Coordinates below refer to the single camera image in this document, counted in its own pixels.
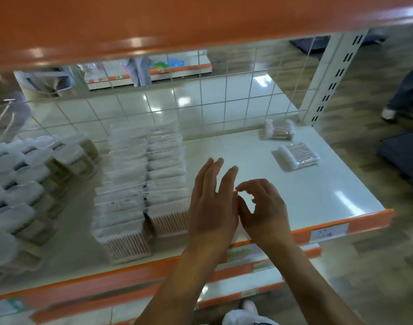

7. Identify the price label green arrow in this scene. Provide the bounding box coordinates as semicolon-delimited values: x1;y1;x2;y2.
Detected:
0;297;26;319

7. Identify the distant white orange shelf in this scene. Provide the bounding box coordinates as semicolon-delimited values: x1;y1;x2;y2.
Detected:
79;50;213;91

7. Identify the person's white garment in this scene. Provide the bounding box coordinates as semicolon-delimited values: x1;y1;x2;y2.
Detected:
221;308;280;325

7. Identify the person's right forearm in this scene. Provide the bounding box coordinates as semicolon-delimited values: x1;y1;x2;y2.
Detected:
266;238;364;325

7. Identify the plain white price label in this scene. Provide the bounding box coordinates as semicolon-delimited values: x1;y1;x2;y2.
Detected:
309;222;350;243

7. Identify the white shelf board orange rim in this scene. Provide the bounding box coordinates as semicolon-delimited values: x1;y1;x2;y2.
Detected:
110;267;285;325
0;0;413;73
30;245;322;325

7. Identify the white shelf orange rail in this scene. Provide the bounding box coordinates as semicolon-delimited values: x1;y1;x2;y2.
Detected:
0;125;394;317

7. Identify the person's right hand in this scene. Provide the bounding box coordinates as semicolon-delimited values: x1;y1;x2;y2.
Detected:
235;178;296;251

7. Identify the white slotted end post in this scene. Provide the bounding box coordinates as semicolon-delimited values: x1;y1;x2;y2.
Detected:
299;28;369;127

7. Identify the person's left hand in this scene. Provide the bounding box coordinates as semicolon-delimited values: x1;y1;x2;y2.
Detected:
187;157;240;255

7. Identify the person's left forearm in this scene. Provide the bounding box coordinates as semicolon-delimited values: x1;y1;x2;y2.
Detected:
135;246;227;325

